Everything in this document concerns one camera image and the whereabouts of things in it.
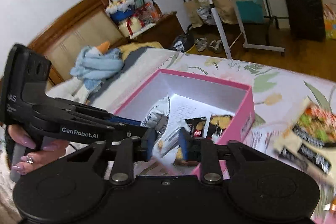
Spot white snack packet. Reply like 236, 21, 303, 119
141, 94, 189, 165

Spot instant noodle bag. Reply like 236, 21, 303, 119
273, 98, 335, 184

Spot left hand pink nails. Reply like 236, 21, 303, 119
6, 124, 70, 175

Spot black yellow snack packet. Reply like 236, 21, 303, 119
207, 115, 233, 141

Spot black cookie packet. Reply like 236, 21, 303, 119
185, 117, 206, 138

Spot light blue blanket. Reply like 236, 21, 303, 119
70, 47, 124, 92

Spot goose plush toy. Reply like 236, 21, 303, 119
47, 42, 123, 103

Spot pink storage box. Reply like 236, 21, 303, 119
113, 68, 255, 180

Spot wooden headboard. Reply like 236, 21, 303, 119
29, 0, 127, 86

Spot white bag red ribbon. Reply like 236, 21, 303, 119
118, 16, 144, 38

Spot blue bowl with clutter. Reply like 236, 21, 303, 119
105, 0, 134, 22

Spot wooden nightstand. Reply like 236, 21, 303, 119
127, 11, 185, 49

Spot grey sneaker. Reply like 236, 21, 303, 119
208, 40, 223, 54
195, 38, 208, 52

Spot black bag on floor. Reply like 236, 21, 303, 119
170, 25, 195, 53

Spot brown paper bag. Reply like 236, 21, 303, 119
184, 0, 204, 28

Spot teal shopping bag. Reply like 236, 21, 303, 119
236, 0, 264, 24

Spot black suitcase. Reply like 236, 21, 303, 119
285, 0, 325, 42

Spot colourful gift bag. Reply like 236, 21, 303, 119
323, 4, 336, 40

